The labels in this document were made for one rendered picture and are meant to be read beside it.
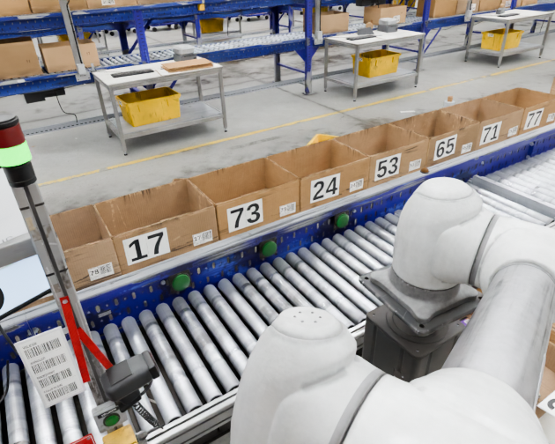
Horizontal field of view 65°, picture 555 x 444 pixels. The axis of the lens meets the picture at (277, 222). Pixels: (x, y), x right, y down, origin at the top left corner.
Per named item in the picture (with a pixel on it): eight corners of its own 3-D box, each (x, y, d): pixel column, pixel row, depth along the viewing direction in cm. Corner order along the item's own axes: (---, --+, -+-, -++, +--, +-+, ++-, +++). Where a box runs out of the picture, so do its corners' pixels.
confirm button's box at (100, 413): (100, 436, 103) (92, 418, 99) (97, 425, 105) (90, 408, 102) (129, 422, 106) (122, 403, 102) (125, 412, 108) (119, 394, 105)
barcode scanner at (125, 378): (169, 390, 104) (155, 363, 98) (121, 419, 100) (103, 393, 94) (159, 371, 109) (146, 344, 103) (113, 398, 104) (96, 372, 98)
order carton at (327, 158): (300, 213, 194) (300, 179, 185) (266, 188, 216) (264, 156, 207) (367, 189, 211) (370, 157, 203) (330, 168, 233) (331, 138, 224)
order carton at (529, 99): (517, 136, 263) (525, 108, 254) (475, 123, 284) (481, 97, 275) (555, 122, 280) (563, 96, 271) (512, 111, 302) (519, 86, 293)
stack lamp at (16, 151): (-1, 169, 70) (-16, 133, 67) (-4, 159, 74) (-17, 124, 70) (33, 161, 72) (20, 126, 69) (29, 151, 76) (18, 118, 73)
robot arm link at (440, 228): (406, 240, 111) (421, 160, 99) (481, 267, 101) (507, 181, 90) (379, 273, 99) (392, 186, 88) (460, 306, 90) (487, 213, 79)
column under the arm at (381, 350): (467, 412, 123) (494, 328, 106) (402, 464, 112) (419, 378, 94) (398, 353, 142) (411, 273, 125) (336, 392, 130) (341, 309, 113)
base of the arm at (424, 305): (492, 292, 103) (498, 273, 100) (421, 325, 93) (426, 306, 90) (432, 253, 116) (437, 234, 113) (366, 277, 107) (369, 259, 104)
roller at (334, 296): (361, 333, 157) (362, 323, 154) (283, 261, 195) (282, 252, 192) (372, 328, 159) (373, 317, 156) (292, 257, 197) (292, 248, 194)
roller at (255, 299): (300, 366, 145) (300, 355, 143) (230, 282, 183) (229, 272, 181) (313, 358, 147) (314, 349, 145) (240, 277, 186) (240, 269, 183)
